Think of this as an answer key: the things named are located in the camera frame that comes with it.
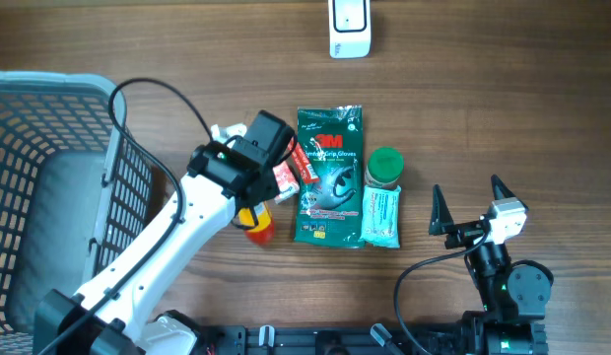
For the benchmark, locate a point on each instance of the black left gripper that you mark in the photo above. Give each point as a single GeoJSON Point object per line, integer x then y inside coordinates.
{"type": "Point", "coordinates": [273, 188]}

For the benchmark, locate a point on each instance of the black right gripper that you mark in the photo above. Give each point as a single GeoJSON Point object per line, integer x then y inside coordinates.
{"type": "Point", "coordinates": [441, 218]}

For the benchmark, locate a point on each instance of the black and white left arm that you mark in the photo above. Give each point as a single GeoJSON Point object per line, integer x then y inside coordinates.
{"type": "Point", "coordinates": [110, 314]}

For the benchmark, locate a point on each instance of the white barcode scanner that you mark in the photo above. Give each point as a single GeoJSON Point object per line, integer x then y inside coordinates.
{"type": "Point", "coordinates": [350, 28]}

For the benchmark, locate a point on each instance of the green lid jar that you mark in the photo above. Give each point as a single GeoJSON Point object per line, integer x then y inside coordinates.
{"type": "Point", "coordinates": [384, 168]}

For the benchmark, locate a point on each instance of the green 3M gloves packet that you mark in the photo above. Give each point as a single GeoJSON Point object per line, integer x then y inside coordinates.
{"type": "Point", "coordinates": [330, 208]}

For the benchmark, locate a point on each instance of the red sauce bottle green cap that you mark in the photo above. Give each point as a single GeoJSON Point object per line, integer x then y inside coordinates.
{"type": "Point", "coordinates": [259, 224]}

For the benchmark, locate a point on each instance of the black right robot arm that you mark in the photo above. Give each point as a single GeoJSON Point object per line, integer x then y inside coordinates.
{"type": "Point", "coordinates": [514, 294]}

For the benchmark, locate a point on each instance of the red stick sachet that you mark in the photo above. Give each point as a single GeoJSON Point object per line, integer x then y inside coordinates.
{"type": "Point", "coordinates": [302, 162]}

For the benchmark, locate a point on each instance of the grey plastic mesh basket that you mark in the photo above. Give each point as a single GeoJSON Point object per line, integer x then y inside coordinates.
{"type": "Point", "coordinates": [73, 193]}

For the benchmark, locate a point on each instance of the red white small box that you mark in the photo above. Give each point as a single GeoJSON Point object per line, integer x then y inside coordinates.
{"type": "Point", "coordinates": [286, 181]}

